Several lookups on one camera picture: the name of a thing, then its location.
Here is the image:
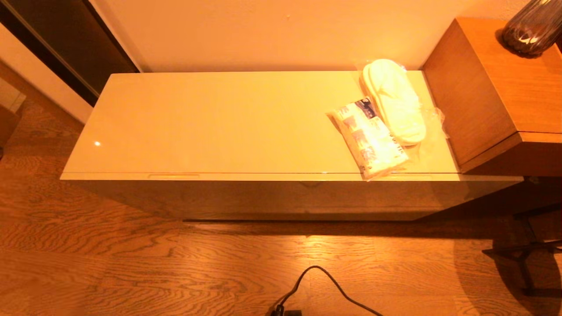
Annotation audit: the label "white cabinet drawer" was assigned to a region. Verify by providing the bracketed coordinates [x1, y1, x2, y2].
[60, 173, 525, 221]

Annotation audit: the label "printed white tissue packet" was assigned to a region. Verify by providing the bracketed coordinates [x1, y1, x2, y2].
[326, 97, 410, 181]

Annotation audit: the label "white slippers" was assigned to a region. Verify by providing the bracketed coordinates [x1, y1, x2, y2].
[358, 58, 449, 161]

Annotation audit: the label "glossy white low cabinet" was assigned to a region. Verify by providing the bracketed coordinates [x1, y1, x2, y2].
[60, 71, 525, 221]

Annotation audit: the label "brown wooden side cabinet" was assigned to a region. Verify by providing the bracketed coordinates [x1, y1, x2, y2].
[421, 17, 562, 177]

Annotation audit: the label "black metal stand legs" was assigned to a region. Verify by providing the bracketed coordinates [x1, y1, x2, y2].
[482, 210, 562, 299]

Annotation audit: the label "dark door panel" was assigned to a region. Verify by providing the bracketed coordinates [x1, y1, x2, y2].
[0, 0, 141, 108]

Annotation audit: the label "brown wooden furniture piece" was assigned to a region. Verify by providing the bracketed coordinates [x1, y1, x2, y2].
[0, 105, 22, 150]

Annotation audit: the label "dark ribbed glass vase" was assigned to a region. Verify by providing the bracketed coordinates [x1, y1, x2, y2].
[502, 0, 562, 57]

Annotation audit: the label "black floor cable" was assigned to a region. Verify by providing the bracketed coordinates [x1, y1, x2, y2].
[270, 266, 382, 316]

